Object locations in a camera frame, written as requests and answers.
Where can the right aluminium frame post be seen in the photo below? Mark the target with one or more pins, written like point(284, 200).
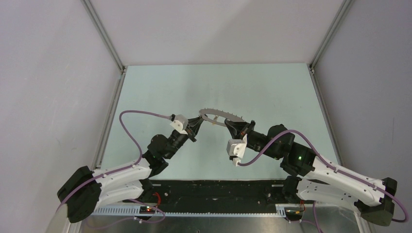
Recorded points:
point(332, 30)

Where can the grey toothed keyring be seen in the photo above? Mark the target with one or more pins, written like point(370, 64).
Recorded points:
point(209, 113)

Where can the left aluminium frame post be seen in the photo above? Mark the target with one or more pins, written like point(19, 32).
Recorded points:
point(99, 26)

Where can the brass key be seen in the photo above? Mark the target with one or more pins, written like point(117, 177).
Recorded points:
point(215, 120)

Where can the aluminium frame post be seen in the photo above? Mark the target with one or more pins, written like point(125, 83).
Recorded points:
point(99, 26)
point(332, 30)

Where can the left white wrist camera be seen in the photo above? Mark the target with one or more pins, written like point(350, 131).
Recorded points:
point(180, 123)

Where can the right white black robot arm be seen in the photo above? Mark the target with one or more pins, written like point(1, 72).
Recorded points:
point(311, 176)

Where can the grey slotted cable duct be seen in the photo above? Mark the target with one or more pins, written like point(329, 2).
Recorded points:
point(139, 210)

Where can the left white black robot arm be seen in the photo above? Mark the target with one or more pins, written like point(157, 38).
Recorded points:
point(87, 190)

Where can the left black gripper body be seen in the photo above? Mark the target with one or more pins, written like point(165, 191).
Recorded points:
point(177, 142)

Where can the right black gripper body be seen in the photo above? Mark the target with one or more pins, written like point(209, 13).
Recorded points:
point(258, 141)

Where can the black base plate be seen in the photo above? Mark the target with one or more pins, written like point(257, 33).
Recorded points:
point(259, 196)

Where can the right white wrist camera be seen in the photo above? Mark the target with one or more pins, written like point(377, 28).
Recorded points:
point(235, 149)

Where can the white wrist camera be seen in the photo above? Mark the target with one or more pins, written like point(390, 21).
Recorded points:
point(235, 149)
point(180, 123)

